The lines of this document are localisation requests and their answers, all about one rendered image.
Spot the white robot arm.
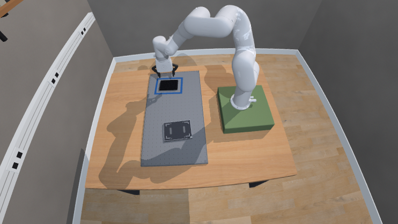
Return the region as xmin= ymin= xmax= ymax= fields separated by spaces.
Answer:
xmin=152 ymin=5 xmax=260 ymax=110

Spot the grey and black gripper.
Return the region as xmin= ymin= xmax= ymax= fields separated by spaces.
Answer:
xmin=152 ymin=56 xmax=178 ymax=78

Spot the black well plate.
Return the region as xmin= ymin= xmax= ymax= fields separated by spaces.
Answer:
xmin=159 ymin=80 xmax=178 ymax=91

